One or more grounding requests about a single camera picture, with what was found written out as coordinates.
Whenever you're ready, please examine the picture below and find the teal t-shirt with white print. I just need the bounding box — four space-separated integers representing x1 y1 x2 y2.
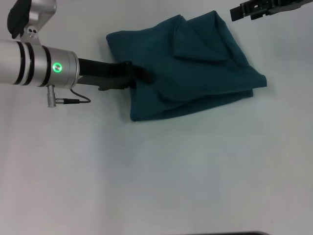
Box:
106 10 268 122

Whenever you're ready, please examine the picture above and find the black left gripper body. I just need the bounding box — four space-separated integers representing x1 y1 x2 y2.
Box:
77 57 115 83

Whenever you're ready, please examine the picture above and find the silver left camera mount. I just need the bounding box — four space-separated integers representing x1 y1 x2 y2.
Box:
21 24 43 46

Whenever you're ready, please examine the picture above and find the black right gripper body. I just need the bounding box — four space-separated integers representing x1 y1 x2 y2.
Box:
268 0 312 16

